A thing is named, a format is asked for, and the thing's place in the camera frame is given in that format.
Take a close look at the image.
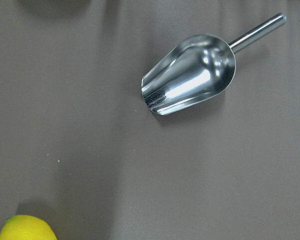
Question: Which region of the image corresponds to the yellow lemon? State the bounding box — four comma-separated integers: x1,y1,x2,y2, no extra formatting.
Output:
0,215,58,240

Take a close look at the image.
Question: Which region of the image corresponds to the stainless steel scoop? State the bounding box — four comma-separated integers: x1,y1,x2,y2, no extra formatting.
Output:
141,13,287,116

